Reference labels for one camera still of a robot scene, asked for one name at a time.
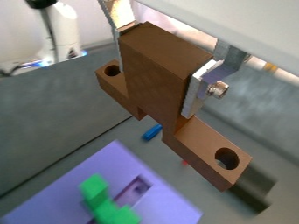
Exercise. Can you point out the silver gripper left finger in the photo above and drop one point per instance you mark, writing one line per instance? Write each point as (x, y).
(120, 17)

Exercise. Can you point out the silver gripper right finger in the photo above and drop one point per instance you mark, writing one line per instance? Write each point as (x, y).
(206, 82)

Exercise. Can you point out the brown T-shaped block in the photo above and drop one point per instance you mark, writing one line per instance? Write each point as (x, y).
(147, 83)

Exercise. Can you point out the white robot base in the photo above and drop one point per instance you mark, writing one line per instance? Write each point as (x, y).
(39, 35)

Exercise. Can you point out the black angle fixture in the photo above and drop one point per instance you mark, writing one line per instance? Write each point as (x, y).
(252, 187)

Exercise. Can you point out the blue peg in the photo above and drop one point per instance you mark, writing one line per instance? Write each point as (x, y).
(152, 132)

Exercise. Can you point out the purple base block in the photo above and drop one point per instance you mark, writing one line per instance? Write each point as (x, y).
(132, 184)

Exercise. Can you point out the green U-shaped block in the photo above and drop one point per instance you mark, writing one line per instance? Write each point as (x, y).
(107, 212)

